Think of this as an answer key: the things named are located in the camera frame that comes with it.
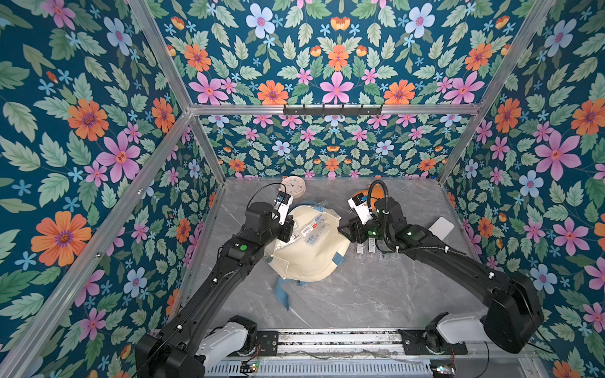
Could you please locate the cream canvas tote bag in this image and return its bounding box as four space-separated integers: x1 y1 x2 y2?
265 203 351 310

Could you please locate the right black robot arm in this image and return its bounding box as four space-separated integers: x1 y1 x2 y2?
338 180 545 354

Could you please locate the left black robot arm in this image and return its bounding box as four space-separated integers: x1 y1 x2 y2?
134 192 294 377

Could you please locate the orange plastic fish toy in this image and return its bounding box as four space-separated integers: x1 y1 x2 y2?
356 188 384 209

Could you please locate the pink round alarm clock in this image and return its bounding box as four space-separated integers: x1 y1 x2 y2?
281 176 307 199

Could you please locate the white rectangular box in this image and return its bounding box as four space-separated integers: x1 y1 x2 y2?
429 217 454 241

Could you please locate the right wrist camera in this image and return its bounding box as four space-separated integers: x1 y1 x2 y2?
348 192 373 225

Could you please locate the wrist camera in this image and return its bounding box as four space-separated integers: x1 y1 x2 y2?
275 192 293 225
348 192 373 225

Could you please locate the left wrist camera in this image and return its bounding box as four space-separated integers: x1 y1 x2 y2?
275 192 293 225

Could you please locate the black hook rail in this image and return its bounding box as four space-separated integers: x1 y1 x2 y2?
282 104 383 117

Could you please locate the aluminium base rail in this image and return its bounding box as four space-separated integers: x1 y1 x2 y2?
146 328 540 378

